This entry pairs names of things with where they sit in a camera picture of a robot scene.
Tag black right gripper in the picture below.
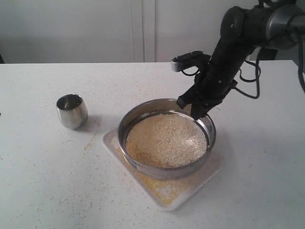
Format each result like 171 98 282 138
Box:
176 53 238 120

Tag grain mixture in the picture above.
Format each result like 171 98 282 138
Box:
126 114 208 168

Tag round steel mesh sieve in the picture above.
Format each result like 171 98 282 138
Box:
117 98 216 180

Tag stainless steel cup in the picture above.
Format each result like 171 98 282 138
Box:
56 94 88 129

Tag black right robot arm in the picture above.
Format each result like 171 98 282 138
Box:
172 0 305 119

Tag yellow millet grains on tray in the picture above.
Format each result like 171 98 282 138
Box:
110 137 198 211

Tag white plastic tray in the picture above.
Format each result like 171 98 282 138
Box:
101 129 221 211

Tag white cabinet with doors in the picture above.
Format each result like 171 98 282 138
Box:
0 0 256 63

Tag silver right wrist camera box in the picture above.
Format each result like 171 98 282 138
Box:
171 51 203 72

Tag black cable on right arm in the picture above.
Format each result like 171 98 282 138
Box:
182 46 305 100

